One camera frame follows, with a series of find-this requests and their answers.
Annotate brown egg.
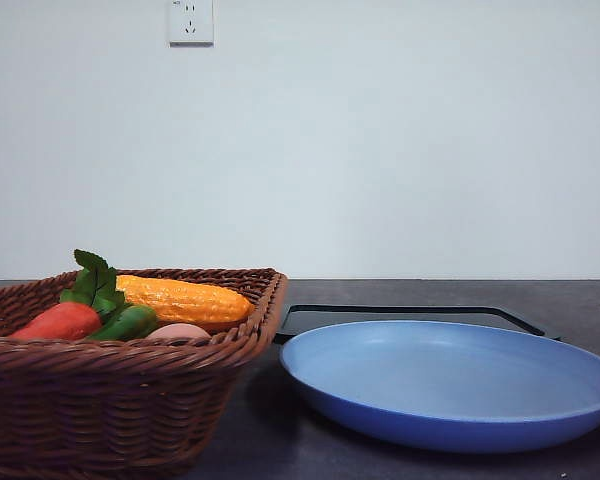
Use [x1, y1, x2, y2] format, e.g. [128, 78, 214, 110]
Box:
[146, 323, 212, 339]

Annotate blue round plate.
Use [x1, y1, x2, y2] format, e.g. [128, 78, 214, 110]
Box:
[280, 321, 600, 453]

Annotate brown wicker basket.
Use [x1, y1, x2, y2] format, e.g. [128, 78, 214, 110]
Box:
[0, 268, 288, 479]

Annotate black rectangular tray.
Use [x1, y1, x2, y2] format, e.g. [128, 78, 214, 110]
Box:
[273, 305, 562, 345]

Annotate orange plastic corn cob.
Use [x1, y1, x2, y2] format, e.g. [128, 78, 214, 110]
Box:
[116, 275, 254, 323]

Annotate green toy pepper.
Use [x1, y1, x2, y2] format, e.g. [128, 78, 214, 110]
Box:
[90, 304, 158, 341]

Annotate green fabric carrot leaves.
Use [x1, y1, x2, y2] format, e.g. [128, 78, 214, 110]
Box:
[60, 249, 126, 319]

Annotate red toy carrot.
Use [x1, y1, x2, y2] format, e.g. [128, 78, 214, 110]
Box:
[10, 302, 102, 341]

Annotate white wall power socket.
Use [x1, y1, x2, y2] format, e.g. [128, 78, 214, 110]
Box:
[169, 0, 214, 48]

